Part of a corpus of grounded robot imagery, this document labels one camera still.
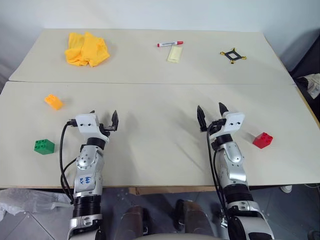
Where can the white bag with print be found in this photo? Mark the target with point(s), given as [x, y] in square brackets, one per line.
[312, 85]

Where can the red toy brick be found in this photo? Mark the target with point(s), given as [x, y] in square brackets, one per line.
[262, 140]

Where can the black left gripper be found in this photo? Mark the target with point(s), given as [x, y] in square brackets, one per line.
[105, 128]

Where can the green toy brick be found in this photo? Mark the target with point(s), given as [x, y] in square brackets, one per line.
[44, 147]

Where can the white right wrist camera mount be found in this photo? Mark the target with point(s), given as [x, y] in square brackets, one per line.
[234, 121]

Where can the red and white marker pen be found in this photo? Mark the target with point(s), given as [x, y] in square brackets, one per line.
[170, 44]

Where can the crumpled yellow cloth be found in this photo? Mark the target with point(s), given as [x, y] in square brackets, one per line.
[86, 50]

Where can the pale yellow flat packet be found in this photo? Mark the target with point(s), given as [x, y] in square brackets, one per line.
[174, 54]

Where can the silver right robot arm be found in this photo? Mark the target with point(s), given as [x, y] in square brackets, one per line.
[233, 165]

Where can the white round furniture foot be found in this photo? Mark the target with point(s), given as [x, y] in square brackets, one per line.
[286, 189]

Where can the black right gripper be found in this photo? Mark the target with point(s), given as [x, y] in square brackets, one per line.
[217, 125]

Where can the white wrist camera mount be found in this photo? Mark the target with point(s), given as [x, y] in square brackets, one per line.
[234, 121]
[87, 125]

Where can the clear crumpled plastic bag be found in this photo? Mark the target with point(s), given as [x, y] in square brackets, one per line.
[30, 200]

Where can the orange toy brick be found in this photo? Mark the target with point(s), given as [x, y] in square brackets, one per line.
[54, 102]

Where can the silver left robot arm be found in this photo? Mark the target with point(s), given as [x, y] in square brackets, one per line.
[87, 172]

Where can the black square frame yellow clips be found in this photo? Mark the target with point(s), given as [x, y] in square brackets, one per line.
[228, 55]

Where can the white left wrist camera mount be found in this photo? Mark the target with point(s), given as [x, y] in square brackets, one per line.
[87, 125]

